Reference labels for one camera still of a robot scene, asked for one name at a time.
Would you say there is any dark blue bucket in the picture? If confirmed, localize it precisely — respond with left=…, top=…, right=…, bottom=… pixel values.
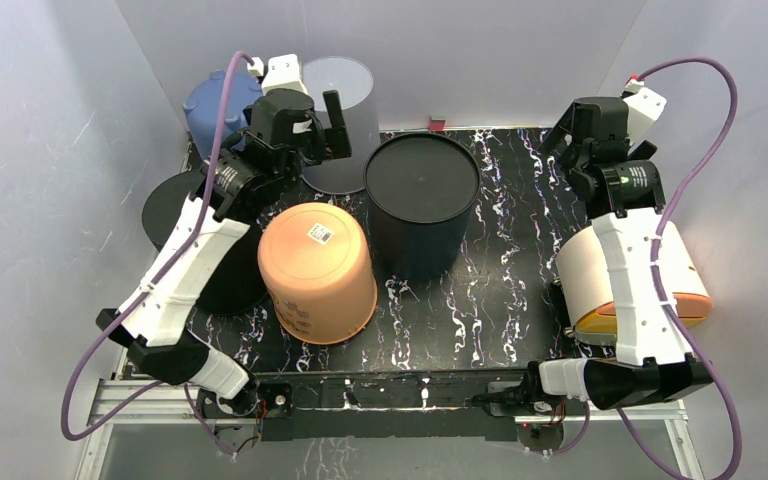
left=363, top=132, right=481, bottom=281

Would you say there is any small red block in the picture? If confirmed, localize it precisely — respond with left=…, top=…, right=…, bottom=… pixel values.
left=427, top=115, right=446, bottom=132

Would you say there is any grey plastic bucket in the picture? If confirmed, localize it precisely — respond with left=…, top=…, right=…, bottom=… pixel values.
left=302, top=56, right=381, bottom=195

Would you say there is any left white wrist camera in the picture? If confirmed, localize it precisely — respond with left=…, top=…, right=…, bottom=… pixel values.
left=247, top=54, right=308, bottom=95

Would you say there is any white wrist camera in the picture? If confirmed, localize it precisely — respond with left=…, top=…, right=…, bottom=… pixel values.
left=621, top=75, right=667, bottom=146
left=247, top=54, right=308, bottom=95

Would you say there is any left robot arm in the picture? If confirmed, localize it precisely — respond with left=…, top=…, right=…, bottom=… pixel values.
left=97, top=88, right=352, bottom=416

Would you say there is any blue plastic bucket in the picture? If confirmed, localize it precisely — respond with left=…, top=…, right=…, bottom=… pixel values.
left=183, top=70, right=262, bottom=160

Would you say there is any orange bucket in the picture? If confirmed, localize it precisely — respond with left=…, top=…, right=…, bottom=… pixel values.
left=258, top=202, right=377, bottom=345

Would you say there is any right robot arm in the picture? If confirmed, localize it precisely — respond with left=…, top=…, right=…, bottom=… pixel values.
left=523, top=97, right=712, bottom=414

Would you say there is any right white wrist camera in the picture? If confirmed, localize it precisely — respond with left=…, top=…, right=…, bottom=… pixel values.
left=621, top=75, right=667, bottom=146

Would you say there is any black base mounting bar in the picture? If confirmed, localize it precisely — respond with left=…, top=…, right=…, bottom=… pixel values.
left=259, top=368, right=552, bottom=441

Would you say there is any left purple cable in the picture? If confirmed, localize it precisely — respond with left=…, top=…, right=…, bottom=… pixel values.
left=59, top=50, right=257, bottom=458

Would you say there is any white and orange container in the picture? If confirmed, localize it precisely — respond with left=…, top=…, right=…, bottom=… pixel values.
left=556, top=222, right=712, bottom=346

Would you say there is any large black bucket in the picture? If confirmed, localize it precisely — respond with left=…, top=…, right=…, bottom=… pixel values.
left=142, top=171, right=267, bottom=315

